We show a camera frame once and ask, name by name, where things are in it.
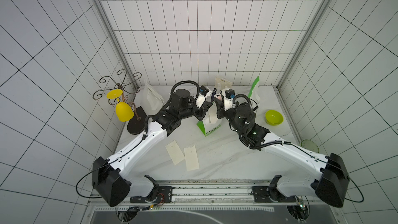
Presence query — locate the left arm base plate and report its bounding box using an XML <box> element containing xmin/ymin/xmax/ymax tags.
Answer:
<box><xmin>130</xmin><ymin>186</ymin><xmax>173</xmax><ymax>204</ymax></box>

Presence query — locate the green white bag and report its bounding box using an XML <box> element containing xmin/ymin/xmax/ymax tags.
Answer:
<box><xmin>248</xmin><ymin>76</ymin><xmax>260</xmax><ymax>103</ymax></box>
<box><xmin>197</xmin><ymin>117</ymin><xmax>222</xmax><ymax>136</ymax></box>

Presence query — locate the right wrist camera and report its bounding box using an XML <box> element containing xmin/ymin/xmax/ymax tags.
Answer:
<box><xmin>222</xmin><ymin>88</ymin><xmax>235</xmax><ymax>111</ymax></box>

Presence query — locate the navy beige bag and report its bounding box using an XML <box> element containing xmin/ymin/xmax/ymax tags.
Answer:
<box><xmin>211</xmin><ymin>77</ymin><xmax>232</xmax><ymax>100</ymax></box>

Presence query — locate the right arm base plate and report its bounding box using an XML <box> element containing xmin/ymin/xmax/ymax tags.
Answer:
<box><xmin>251</xmin><ymin>186</ymin><xmax>297</xmax><ymax>203</ymax></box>

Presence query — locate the yellow saucer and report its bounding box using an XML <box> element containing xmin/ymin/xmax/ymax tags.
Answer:
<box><xmin>106</xmin><ymin>89</ymin><xmax>123</xmax><ymax>100</ymax></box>

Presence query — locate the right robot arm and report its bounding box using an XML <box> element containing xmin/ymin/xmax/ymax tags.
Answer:
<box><xmin>215</xmin><ymin>99</ymin><xmax>350</xmax><ymax>208</ymax></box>

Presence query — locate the pink stapler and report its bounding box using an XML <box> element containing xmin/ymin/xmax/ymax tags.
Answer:
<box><xmin>214</xmin><ymin>94</ymin><xmax>222</xmax><ymax>100</ymax></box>

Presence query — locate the black oval stand base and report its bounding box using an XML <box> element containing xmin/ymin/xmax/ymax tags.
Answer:
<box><xmin>127</xmin><ymin>106</ymin><xmax>147</xmax><ymax>135</ymax></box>

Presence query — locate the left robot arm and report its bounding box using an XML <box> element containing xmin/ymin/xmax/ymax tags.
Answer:
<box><xmin>92</xmin><ymin>86</ymin><xmax>211</xmax><ymax>207</ymax></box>

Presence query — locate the yellow cup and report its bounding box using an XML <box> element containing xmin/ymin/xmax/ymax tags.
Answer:
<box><xmin>115</xmin><ymin>102</ymin><xmax>135</xmax><ymax>122</ymax></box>

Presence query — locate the green bowl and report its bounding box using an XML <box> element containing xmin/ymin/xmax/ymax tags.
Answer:
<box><xmin>265</xmin><ymin>110</ymin><xmax>284</xmax><ymax>126</ymax></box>

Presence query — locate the cream receipt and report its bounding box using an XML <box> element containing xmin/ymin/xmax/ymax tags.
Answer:
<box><xmin>184</xmin><ymin>146</ymin><xmax>200</xmax><ymax>171</ymax></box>
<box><xmin>208</xmin><ymin>106</ymin><xmax>219</xmax><ymax>124</ymax></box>
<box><xmin>165</xmin><ymin>140</ymin><xmax>185</xmax><ymax>166</ymax></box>

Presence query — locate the green glass coaster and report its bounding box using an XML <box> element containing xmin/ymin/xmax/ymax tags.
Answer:
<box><xmin>301</xmin><ymin>140</ymin><xmax>319</xmax><ymax>153</ymax></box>

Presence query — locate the white paper bag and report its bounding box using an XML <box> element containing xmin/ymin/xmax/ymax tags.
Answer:
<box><xmin>142</xmin><ymin>83</ymin><xmax>164</xmax><ymax>115</ymax></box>

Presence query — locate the aluminium rail frame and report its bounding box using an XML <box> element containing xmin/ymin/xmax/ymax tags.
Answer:
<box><xmin>82</xmin><ymin>180</ymin><xmax>346</xmax><ymax>224</ymax></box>

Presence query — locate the black scroll metal stand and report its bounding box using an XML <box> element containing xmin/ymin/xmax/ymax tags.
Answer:
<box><xmin>92</xmin><ymin>69</ymin><xmax>142</xmax><ymax>106</ymax></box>

